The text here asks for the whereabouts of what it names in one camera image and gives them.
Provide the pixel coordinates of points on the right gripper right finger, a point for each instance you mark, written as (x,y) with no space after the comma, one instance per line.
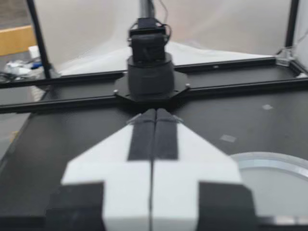
(183,173)

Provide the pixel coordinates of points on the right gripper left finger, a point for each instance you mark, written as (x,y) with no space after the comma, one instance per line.
(120,173)

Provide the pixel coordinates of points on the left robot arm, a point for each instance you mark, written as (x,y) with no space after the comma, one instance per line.
(150,74)

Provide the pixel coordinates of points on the white round plate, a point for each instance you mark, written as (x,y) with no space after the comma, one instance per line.
(276,183)

